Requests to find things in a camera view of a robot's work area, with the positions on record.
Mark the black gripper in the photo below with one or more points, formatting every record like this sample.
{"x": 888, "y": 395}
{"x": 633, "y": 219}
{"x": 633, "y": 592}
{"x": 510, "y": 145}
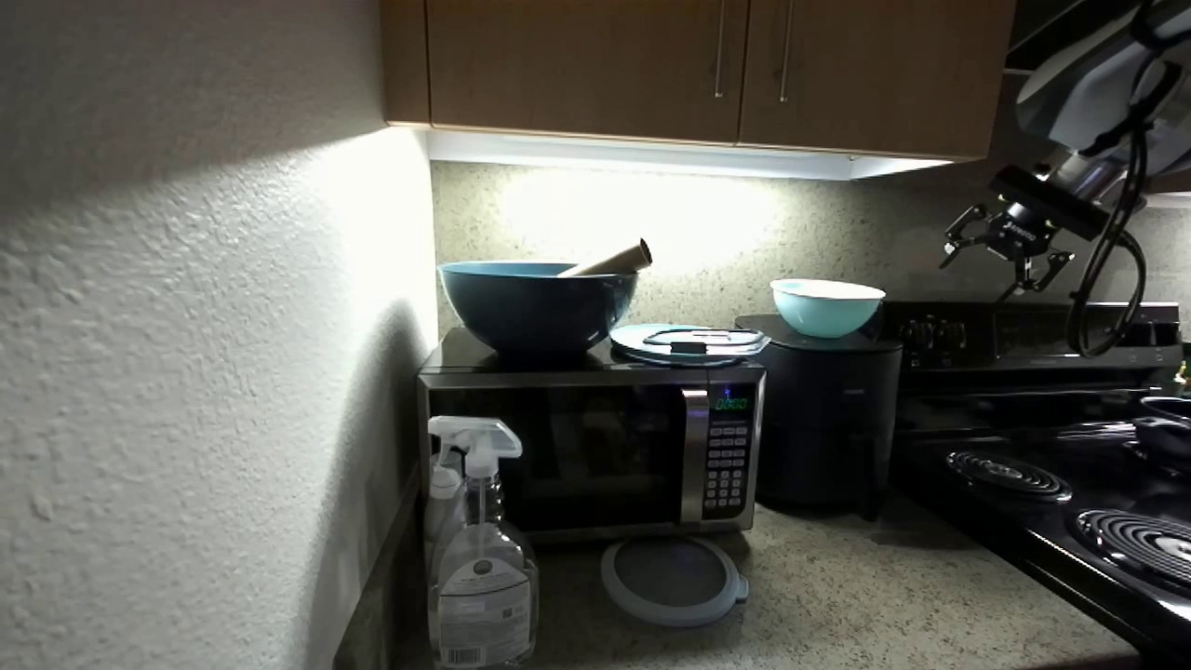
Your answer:
{"x": 1021, "y": 235}

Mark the light blue bowl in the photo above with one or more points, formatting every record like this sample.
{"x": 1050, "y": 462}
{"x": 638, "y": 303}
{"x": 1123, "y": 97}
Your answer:
{"x": 827, "y": 310}

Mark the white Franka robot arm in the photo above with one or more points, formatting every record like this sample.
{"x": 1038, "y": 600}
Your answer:
{"x": 1104, "y": 87}

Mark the black air fryer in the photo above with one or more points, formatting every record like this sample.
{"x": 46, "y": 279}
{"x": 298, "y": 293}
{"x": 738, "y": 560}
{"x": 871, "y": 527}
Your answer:
{"x": 824, "y": 421}

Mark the large dark blue bowl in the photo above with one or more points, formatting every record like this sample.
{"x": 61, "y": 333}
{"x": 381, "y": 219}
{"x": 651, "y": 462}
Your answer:
{"x": 535, "y": 310}

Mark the black electric stove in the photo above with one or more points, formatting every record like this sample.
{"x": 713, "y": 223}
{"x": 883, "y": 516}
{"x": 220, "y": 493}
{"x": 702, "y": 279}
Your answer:
{"x": 1030, "y": 421}

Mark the coil stove burner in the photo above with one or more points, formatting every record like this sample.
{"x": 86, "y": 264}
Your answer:
{"x": 1140, "y": 547}
{"x": 1006, "y": 473}

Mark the light blue plate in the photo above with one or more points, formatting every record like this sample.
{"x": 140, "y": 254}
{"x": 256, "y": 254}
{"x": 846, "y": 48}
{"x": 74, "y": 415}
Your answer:
{"x": 691, "y": 346}

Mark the under-cabinet light strip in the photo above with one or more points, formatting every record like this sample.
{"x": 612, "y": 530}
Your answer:
{"x": 670, "y": 150}

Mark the wooden pestle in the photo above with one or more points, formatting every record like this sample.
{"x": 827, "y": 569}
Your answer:
{"x": 615, "y": 264}

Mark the black and silver microwave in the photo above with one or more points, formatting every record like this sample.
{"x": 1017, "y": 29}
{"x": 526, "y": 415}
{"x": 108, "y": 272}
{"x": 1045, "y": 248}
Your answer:
{"x": 597, "y": 461}

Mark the round grey container lid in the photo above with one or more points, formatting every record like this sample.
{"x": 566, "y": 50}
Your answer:
{"x": 670, "y": 581}

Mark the clear spray bottle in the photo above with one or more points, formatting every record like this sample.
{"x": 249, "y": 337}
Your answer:
{"x": 440, "y": 497}
{"x": 484, "y": 581}

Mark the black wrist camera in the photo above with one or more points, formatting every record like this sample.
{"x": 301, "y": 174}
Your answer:
{"x": 1056, "y": 198}

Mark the wooden wall cabinet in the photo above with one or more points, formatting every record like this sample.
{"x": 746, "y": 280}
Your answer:
{"x": 597, "y": 60}

